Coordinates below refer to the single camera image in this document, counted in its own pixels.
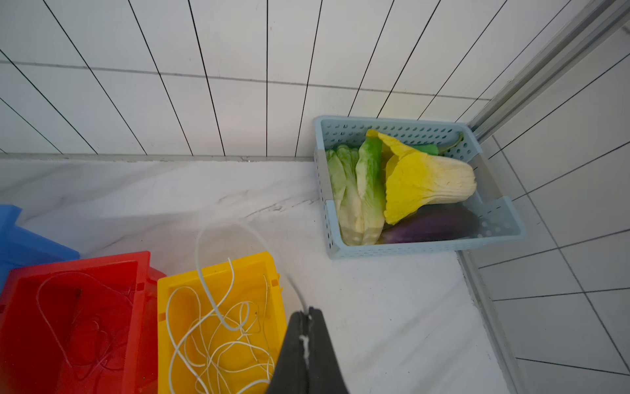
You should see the purple toy eggplant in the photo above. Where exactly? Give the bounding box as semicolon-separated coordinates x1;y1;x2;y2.
378;204;480;244

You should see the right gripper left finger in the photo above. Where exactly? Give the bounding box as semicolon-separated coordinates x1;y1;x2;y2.
266;311;309;394

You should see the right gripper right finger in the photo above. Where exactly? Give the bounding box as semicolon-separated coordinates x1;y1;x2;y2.
307;307;349;394

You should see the red plastic bin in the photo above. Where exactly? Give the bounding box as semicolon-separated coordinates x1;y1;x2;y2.
1;251;162;393

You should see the yellow plastic bin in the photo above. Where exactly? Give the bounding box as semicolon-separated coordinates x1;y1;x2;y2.
157;252;287;393

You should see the red cable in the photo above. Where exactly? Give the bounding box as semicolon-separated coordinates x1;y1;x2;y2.
36;272;134;375

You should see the blue plastic bin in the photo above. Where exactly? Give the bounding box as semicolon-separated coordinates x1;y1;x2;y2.
0;205;80;290

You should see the white cable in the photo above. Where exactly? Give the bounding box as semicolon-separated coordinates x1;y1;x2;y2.
164;219;309;394

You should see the light blue mesh basket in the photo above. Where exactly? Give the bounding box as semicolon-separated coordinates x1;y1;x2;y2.
314;116;526;259

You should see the green lettuce toy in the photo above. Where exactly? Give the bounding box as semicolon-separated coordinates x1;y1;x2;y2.
326;136;386;246

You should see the toy napa cabbage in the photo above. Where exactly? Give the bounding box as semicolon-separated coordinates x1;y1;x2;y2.
367;130;477;225

